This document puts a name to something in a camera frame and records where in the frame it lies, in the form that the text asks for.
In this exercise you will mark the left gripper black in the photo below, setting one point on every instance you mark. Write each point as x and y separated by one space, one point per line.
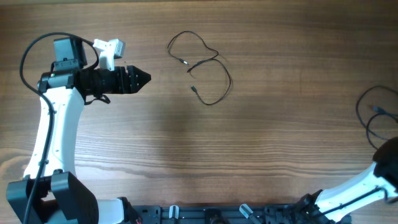
120 73

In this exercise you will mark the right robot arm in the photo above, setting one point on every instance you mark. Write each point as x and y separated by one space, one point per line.
377 182

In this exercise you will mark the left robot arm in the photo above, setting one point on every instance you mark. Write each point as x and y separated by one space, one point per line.
49 191

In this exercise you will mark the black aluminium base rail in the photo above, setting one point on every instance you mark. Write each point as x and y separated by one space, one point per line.
269 214

